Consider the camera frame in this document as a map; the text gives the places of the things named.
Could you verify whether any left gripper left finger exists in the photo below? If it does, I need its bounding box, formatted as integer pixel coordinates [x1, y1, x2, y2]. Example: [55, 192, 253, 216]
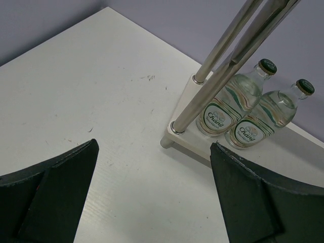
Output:
[1, 139, 99, 242]

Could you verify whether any clear soda water bottle right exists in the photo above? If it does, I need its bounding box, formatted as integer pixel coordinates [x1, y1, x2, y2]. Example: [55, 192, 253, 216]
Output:
[225, 78, 315, 149]

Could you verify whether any white two-tier wooden shelf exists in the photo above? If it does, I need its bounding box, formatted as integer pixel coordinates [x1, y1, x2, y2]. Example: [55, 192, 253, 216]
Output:
[160, 1, 323, 187]

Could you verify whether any clear soda water bottle left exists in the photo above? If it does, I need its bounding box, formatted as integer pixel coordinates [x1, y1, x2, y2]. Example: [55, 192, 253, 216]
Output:
[196, 58, 277, 137]

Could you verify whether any clear soda water bottle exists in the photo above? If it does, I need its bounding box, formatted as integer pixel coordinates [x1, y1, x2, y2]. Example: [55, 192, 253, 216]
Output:
[225, 78, 315, 149]
[196, 58, 277, 137]

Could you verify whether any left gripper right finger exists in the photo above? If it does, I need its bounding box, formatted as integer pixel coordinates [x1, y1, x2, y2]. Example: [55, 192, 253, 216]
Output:
[210, 142, 323, 242]

